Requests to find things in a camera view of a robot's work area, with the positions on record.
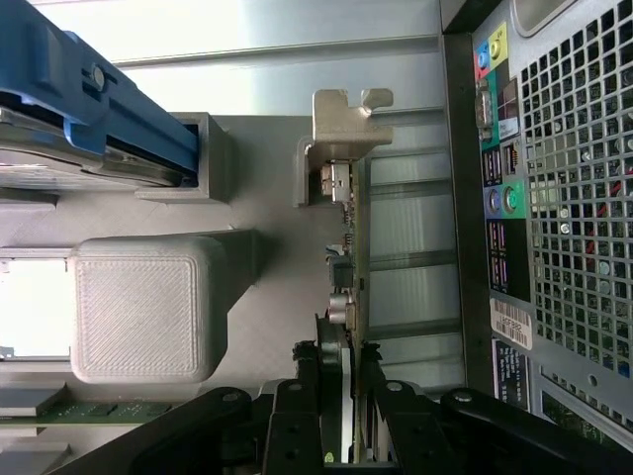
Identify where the barcode label sticker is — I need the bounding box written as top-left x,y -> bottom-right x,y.
489,296 -> 536,351

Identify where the grey plastic parts rack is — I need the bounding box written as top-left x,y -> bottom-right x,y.
0,112 -> 365,475

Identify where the green RAM stick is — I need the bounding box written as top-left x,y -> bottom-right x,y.
0,399 -> 174,427

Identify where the open black PC case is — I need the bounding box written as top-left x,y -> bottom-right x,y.
439,0 -> 633,446

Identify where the silver CPU chip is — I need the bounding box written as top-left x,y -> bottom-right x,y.
0,256 -> 70,360

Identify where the silver hard disk drive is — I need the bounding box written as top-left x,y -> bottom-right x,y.
0,106 -> 197,192

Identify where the blue plastic disk caddy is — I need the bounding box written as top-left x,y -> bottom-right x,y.
0,0 -> 205,189

